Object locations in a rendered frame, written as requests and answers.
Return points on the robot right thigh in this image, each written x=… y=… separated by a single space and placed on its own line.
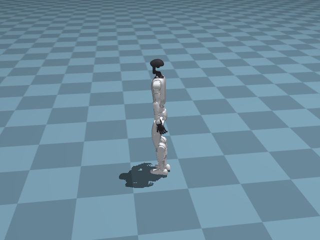
x=163 y=140

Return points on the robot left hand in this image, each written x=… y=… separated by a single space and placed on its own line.
x=161 y=128

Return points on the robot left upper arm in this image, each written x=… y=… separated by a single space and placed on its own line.
x=156 y=91

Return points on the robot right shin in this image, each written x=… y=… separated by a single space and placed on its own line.
x=165 y=162

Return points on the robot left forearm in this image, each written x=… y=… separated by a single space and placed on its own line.
x=156 y=112

